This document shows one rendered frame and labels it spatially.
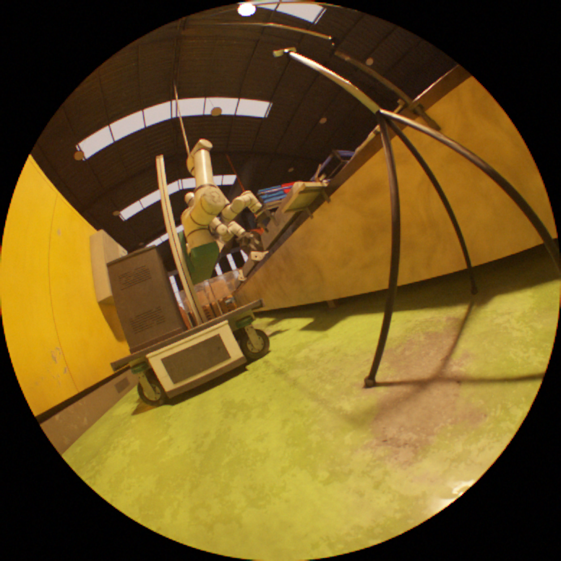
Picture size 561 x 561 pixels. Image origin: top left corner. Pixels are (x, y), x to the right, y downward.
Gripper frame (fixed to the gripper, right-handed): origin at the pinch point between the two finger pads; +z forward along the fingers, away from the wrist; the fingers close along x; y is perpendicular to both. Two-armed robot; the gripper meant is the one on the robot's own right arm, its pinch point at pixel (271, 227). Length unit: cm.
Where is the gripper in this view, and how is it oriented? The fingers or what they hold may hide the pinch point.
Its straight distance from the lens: 138.5
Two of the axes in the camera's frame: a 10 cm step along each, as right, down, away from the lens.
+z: 6.0, 7.4, 3.0
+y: -5.2, 6.4, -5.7
